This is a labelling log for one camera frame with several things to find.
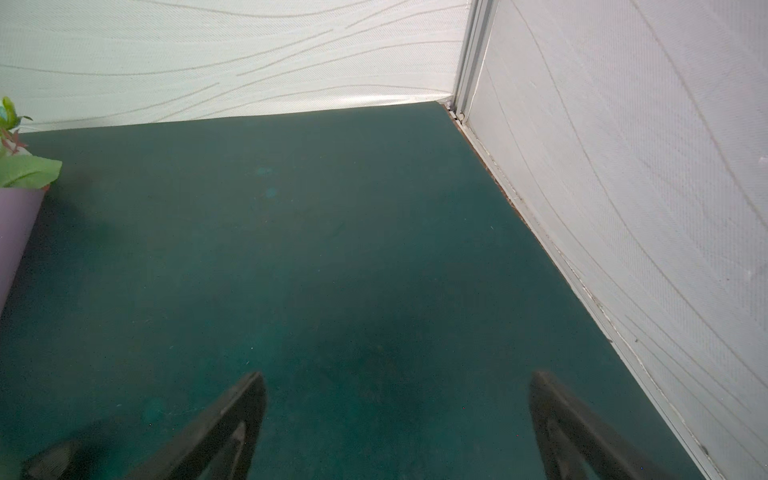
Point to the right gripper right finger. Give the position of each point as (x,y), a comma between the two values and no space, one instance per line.
(573,440)

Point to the mint fake flower stem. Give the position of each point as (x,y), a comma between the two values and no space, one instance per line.
(19,168)

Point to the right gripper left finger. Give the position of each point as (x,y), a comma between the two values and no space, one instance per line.
(219,443)

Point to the green table mat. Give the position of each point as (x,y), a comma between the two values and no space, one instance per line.
(364,261)

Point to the pink purple wrapping paper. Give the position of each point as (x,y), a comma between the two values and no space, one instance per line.
(19,210)

